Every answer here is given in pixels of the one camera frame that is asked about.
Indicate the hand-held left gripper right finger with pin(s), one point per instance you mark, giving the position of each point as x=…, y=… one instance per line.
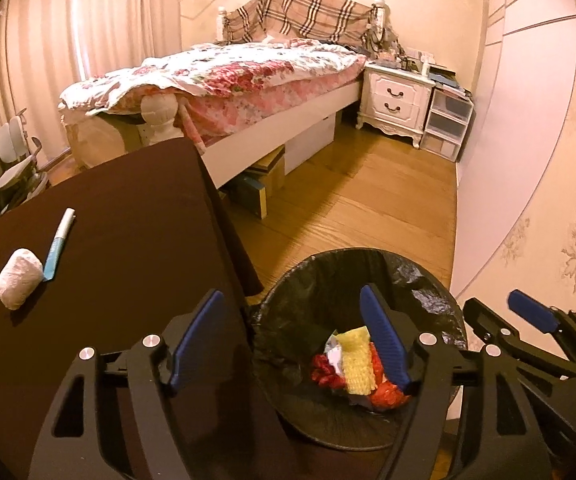
x=385, y=340

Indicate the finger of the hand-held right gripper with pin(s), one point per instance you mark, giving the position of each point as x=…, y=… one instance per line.
x=507, y=337
x=532, y=310

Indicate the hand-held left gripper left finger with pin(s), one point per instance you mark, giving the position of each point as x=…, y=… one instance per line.
x=195, y=347

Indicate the yellow foam fruit net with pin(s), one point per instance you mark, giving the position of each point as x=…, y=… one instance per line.
x=355, y=365

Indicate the white snack wrapper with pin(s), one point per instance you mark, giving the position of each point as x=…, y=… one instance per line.
x=334, y=352

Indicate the orange foam fruit net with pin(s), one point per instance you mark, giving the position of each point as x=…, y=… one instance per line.
x=387, y=394

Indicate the red foam fruit net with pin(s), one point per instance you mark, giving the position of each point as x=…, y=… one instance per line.
x=322, y=372

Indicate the trash bin with black bag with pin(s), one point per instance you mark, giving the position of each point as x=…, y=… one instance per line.
x=308, y=290

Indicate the dark brown tablecloth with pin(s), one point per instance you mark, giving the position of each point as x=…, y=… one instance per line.
x=118, y=220

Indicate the white and blue tube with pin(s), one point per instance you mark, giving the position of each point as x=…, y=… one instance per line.
x=59, y=247

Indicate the cardboard box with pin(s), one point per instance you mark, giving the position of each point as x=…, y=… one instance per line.
x=263, y=182

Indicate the white crumpled paper ball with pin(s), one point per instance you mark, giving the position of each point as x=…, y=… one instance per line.
x=18, y=277

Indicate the plastic drawer unit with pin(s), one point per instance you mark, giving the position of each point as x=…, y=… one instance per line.
x=447, y=122

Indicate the white storage box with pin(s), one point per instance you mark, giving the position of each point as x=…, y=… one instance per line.
x=310, y=142

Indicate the bed with floral quilt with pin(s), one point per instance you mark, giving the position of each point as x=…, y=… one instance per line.
x=278, y=125

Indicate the white nightstand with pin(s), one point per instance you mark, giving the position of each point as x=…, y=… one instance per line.
x=395, y=100

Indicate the light blue desk chair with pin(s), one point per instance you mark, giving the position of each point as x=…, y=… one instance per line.
x=18, y=165

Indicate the floral quilt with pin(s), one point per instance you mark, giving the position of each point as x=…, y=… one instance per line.
x=228, y=72

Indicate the plaid blanket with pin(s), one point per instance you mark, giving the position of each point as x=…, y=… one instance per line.
x=308, y=10

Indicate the cream curtain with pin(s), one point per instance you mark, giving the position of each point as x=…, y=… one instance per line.
x=78, y=25

